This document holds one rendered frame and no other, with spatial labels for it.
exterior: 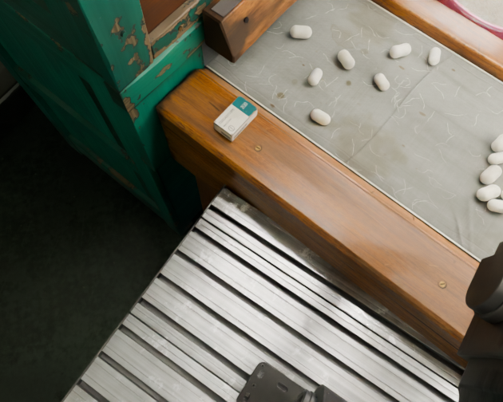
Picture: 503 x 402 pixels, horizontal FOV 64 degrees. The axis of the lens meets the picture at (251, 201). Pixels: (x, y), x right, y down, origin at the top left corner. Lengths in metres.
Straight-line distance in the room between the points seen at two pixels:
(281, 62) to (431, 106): 0.26
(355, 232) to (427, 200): 0.14
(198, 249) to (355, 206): 0.25
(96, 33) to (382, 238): 0.43
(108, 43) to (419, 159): 0.47
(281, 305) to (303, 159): 0.22
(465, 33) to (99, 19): 0.59
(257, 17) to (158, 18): 0.16
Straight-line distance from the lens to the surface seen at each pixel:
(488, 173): 0.70
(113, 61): 0.53
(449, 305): 0.61
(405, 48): 0.76
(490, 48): 0.82
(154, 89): 0.63
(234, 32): 0.62
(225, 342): 0.63
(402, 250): 0.59
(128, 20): 0.52
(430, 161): 0.69
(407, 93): 0.74
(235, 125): 0.59
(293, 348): 0.63
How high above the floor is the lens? 1.30
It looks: 71 degrees down
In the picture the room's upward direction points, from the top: 8 degrees clockwise
